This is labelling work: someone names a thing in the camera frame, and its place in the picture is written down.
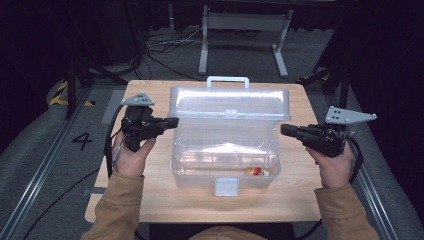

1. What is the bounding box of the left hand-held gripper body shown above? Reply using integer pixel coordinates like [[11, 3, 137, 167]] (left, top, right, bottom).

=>
[[119, 92, 168, 153]]

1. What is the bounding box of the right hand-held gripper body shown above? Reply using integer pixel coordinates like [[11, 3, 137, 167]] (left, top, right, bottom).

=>
[[301, 105, 378, 159]]

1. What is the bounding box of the round yellow candy tin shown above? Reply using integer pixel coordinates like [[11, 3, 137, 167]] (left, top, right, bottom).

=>
[[244, 165, 271, 178]]

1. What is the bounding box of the clear plastic storage box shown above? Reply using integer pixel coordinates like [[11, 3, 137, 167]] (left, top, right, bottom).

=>
[[167, 75, 292, 198]]

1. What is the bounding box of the person's right hand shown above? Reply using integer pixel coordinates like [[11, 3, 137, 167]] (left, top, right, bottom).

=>
[[306, 143, 355, 190]]

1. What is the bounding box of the person's left hand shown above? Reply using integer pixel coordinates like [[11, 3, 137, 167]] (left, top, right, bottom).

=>
[[111, 133, 157, 178]]

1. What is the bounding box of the black tripod stand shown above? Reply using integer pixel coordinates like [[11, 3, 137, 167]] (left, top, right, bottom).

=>
[[64, 56, 129, 120], [296, 59, 355, 116]]

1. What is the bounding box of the person's tan jacket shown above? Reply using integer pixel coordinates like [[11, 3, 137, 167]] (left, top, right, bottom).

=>
[[188, 225, 268, 240]]

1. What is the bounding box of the left hand-held gripper cable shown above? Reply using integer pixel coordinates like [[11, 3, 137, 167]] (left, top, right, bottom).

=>
[[21, 104, 130, 240]]

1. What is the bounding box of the hand-held gripper cable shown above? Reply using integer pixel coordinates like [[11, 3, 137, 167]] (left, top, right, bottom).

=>
[[21, 104, 130, 240], [293, 135, 365, 240]]

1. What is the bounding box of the right hand-held gripper cable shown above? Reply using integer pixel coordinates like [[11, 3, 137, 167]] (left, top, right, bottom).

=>
[[293, 135, 365, 240]]

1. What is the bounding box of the metal floor rail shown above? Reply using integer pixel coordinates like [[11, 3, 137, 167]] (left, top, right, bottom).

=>
[[324, 93, 401, 240], [0, 87, 94, 240]]

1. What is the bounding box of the bundle of floor cables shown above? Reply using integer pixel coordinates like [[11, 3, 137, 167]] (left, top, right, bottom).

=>
[[143, 27, 203, 82]]

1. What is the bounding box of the white metal stand frame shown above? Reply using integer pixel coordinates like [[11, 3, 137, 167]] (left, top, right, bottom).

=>
[[198, 4, 294, 79]]

